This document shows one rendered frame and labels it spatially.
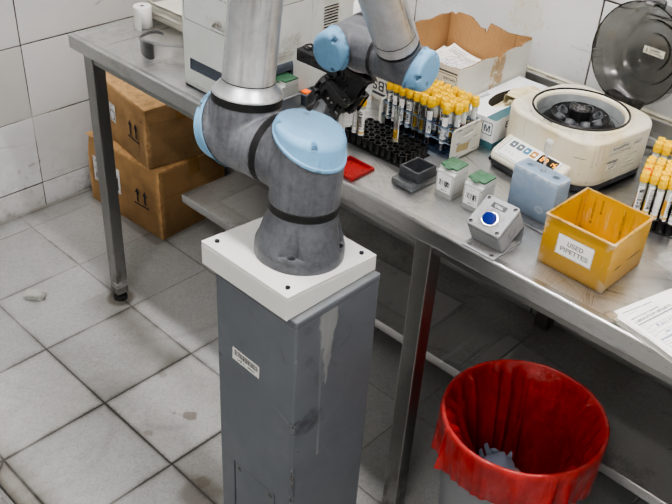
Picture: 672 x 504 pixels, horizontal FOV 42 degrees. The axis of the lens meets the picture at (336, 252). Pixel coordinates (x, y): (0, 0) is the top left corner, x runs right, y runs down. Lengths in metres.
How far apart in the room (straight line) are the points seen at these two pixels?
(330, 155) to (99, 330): 1.56
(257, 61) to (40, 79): 1.87
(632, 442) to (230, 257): 1.13
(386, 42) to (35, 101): 1.94
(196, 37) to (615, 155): 0.94
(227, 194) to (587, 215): 1.48
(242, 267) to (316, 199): 0.17
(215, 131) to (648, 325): 0.75
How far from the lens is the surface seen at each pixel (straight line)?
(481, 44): 2.19
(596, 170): 1.78
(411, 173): 1.71
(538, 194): 1.63
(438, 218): 1.64
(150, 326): 2.73
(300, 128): 1.33
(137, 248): 3.07
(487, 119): 1.88
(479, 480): 1.83
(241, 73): 1.37
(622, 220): 1.60
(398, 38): 1.43
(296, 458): 1.59
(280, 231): 1.37
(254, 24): 1.34
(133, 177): 3.08
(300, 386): 1.46
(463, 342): 2.30
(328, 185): 1.33
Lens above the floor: 1.74
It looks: 35 degrees down
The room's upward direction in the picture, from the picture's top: 4 degrees clockwise
